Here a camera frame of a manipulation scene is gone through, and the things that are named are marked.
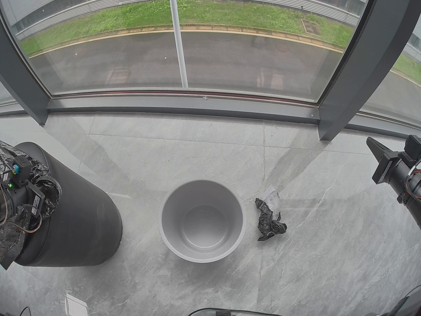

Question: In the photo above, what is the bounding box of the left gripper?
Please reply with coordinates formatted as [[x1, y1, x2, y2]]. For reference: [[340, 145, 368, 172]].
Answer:
[[14, 182, 45, 218]]

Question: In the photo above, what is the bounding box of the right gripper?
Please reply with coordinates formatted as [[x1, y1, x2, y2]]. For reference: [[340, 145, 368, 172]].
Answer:
[[366, 136, 411, 187]]

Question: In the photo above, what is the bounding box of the black plastic bag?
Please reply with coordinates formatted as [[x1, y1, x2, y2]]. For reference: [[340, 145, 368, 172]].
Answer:
[[0, 140, 62, 270]]

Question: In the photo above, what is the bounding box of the crumpled black plastic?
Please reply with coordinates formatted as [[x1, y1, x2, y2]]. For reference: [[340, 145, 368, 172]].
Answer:
[[255, 198, 287, 242]]

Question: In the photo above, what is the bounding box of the white trash bin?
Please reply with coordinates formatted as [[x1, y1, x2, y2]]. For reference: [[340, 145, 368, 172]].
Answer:
[[158, 179, 247, 263]]

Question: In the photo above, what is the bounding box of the window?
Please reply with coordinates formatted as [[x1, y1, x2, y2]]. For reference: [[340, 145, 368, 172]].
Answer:
[[0, 0, 421, 142]]

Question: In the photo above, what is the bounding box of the clear printed wrapper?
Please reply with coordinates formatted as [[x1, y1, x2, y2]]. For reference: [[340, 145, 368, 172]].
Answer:
[[264, 188, 281, 206]]

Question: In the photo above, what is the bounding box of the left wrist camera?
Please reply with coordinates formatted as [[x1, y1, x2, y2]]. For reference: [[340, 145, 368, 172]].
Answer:
[[11, 156, 32, 189]]

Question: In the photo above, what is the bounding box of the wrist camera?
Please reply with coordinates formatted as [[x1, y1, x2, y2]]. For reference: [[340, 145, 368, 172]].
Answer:
[[11, 156, 32, 189], [399, 134, 421, 164]]

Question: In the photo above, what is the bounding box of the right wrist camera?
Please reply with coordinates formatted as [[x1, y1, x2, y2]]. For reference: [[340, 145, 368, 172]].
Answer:
[[399, 134, 421, 164]]

